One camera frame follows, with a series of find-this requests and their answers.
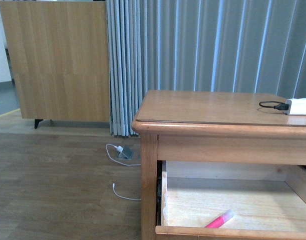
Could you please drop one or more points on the white charger plug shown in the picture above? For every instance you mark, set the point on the white charger plug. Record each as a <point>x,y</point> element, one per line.
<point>119,148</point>

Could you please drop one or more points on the wooden drawer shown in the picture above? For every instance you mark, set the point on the wooden drawer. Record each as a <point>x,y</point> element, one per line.
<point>269,201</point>

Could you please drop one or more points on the white power adapter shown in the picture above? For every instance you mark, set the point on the white power adapter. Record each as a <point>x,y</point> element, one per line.
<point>296,106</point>

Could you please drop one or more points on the grey blue curtain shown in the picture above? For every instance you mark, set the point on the grey blue curtain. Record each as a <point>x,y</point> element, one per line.
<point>238,46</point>

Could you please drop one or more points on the pink marker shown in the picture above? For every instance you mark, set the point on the pink marker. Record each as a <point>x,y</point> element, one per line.
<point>222,219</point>

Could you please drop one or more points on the wooden nightstand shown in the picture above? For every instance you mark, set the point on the wooden nightstand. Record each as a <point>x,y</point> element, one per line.
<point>211,127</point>

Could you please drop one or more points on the light wooden cabinet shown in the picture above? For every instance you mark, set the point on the light wooden cabinet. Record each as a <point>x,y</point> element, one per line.
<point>59,58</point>

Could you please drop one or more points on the metal floor socket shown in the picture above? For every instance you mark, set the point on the metal floor socket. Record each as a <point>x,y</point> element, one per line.
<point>127,153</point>

